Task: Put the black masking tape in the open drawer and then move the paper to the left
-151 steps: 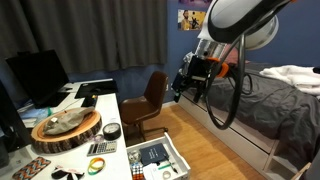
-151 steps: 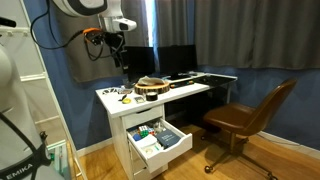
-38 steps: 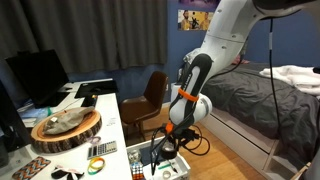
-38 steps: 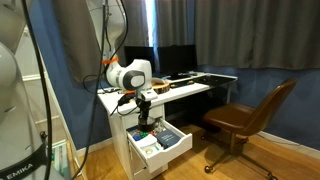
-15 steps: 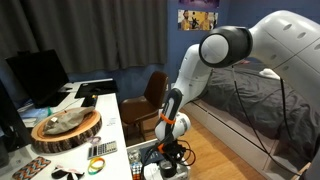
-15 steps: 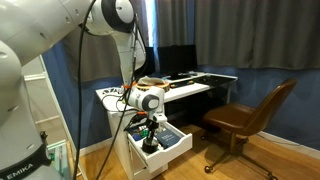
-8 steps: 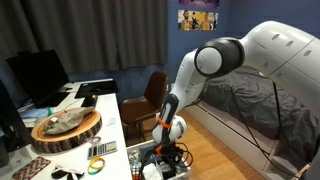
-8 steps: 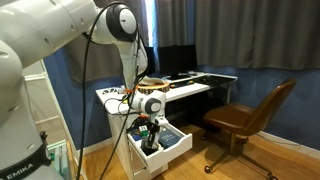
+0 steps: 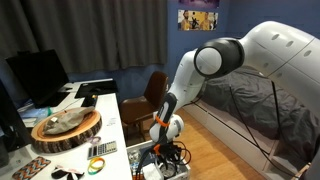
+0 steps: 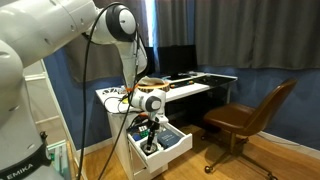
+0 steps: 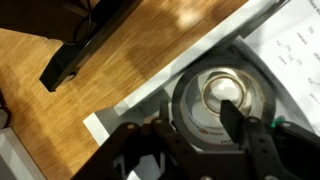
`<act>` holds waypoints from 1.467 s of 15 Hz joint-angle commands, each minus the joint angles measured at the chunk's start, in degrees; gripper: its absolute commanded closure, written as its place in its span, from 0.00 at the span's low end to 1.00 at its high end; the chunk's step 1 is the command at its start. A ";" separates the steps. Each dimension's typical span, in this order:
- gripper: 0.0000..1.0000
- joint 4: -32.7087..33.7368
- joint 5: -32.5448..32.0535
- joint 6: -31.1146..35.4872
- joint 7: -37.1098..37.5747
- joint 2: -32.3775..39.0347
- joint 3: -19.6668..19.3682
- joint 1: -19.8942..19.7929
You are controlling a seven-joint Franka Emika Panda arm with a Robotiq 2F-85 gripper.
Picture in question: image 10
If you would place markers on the white open drawer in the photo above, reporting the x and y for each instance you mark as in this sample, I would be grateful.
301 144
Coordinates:
166 150

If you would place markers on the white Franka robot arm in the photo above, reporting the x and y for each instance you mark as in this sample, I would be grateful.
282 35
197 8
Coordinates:
33 26

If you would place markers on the black computer monitor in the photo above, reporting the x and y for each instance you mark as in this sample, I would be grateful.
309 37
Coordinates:
176 60
150 60

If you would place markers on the Rubik's cube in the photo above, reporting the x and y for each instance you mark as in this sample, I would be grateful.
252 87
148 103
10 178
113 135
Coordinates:
143 130

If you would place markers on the black glass desk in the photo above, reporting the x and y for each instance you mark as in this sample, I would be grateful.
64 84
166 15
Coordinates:
216 80

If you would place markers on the white closed drawer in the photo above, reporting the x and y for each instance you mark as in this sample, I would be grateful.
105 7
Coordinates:
137 166

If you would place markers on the clear plastic box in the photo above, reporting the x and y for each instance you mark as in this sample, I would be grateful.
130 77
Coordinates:
57 156

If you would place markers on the white shelf frame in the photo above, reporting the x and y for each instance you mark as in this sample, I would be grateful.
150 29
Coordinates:
33 77

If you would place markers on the brown swivel chair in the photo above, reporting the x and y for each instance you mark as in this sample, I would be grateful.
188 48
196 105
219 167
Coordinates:
246 116

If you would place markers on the crumpled white paper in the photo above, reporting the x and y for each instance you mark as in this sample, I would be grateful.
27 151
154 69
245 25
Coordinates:
151 80

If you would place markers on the navy Berkeley Engineering notebook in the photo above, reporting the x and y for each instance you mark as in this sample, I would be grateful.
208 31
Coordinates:
168 138

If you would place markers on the white drawer cabinet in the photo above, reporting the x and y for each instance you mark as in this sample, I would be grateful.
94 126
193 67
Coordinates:
116 143

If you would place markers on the blue ball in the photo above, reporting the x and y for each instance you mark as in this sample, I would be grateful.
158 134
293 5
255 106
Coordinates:
136 137

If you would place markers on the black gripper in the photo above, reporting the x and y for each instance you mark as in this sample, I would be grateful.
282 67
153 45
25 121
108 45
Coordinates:
153 131

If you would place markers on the black masking tape roll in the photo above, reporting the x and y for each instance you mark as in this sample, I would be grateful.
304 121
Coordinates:
155 151

